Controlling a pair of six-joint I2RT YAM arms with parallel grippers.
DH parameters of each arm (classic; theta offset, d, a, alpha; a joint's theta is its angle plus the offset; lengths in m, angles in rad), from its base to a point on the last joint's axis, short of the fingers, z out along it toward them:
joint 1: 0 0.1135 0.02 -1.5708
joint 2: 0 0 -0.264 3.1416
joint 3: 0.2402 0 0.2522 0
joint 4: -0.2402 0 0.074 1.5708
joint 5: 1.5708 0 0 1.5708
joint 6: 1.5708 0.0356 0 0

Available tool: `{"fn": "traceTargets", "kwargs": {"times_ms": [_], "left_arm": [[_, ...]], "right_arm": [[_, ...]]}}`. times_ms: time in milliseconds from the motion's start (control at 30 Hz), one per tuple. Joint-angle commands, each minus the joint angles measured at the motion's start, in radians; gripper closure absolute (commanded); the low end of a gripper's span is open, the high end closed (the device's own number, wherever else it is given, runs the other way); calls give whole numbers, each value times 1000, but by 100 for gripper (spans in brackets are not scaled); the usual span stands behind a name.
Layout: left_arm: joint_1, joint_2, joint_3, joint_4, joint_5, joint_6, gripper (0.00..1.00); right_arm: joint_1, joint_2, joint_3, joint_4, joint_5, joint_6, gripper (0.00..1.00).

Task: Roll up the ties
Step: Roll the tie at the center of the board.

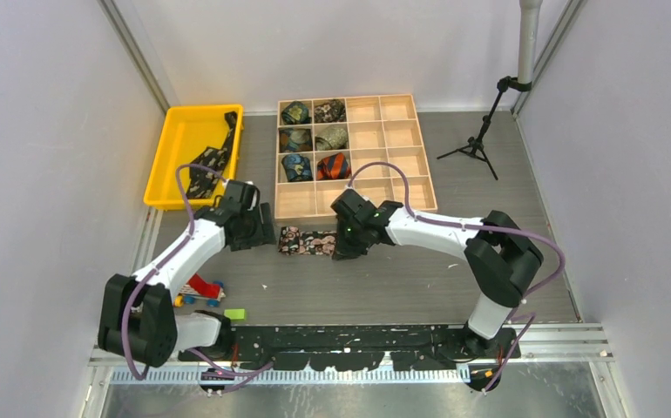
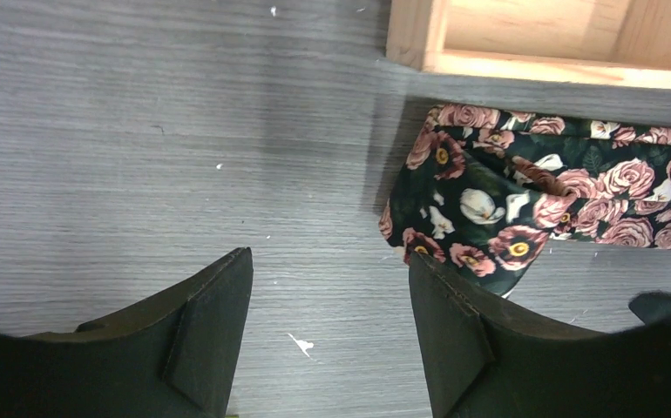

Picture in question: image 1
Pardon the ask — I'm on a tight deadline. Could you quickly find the black mini tripod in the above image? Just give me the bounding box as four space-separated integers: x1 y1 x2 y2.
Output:
437 76 532 180

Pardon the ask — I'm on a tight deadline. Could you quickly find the yellow plastic bin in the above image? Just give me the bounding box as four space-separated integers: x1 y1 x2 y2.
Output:
143 104 244 211

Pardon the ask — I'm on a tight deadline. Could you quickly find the pink floral black tie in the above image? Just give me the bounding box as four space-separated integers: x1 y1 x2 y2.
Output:
278 226 337 256

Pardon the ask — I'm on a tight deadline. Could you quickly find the dark green rolled tie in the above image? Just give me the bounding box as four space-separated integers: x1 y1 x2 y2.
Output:
280 101 311 125

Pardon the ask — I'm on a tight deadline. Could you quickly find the grey vertical pole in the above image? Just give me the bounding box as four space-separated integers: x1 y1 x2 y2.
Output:
517 0 543 85

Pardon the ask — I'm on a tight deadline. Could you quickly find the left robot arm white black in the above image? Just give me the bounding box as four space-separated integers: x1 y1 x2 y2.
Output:
98 180 275 379

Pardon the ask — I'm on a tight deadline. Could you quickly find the black patterned tie in bin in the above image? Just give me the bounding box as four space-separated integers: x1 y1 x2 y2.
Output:
186 111 238 199

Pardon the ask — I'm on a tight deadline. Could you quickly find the blue paisley rolled tie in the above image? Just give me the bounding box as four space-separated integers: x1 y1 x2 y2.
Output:
281 153 314 183

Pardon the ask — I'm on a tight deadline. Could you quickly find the green block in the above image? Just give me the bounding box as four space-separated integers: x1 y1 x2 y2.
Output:
223 308 247 321

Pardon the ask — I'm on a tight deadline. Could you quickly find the dark brown floral rolled tie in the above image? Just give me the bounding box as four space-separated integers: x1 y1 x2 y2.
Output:
313 98 347 124

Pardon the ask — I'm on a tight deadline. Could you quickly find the aluminium rail frame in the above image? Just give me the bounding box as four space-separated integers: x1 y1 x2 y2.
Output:
84 326 613 388

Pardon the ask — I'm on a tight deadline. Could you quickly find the olive paisley rolled tie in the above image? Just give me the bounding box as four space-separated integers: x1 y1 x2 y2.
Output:
315 125 349 151

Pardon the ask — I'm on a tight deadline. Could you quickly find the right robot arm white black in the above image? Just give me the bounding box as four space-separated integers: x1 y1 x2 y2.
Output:
331 188 544 358

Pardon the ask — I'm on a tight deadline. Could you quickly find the teal brown rolled tie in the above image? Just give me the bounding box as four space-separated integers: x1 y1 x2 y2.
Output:
278 128 314 153

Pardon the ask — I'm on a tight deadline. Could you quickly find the red toy truck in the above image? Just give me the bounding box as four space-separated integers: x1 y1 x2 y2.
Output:
173 274 226 307

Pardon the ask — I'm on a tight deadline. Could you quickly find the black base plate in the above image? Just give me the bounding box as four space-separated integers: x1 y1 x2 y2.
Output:
179 325 520 372

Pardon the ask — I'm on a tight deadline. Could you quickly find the wooden compartment tray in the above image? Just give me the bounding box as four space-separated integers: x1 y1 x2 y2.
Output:
274 94 437 223

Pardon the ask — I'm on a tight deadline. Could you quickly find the orange navy striped rolled tie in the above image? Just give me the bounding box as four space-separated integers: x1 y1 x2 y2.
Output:
316 152 352 181

